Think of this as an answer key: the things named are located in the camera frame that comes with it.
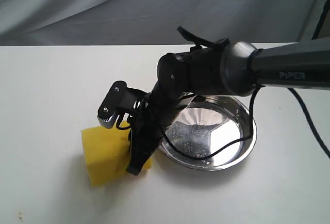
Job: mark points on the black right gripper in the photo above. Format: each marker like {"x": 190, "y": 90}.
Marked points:
{"x": 159, "y": 110}

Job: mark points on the yellow sponge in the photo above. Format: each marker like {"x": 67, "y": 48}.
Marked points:
{"x": 106, "y": 154}

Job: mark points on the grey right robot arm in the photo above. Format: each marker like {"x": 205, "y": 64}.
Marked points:
{"x": 221, "y": 68}

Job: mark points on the stainless steel bowl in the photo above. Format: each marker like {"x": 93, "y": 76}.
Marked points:
{"x": 212, "y": 133}

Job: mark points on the grey backdrop curtain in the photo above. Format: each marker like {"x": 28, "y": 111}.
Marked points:
{"x": 137, "y": 22}

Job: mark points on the black stand pole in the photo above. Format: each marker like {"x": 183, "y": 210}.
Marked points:
{"x": 322, "y": 26}

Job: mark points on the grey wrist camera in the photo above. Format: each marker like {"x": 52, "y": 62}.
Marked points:
{"x": 119, "y": 100}

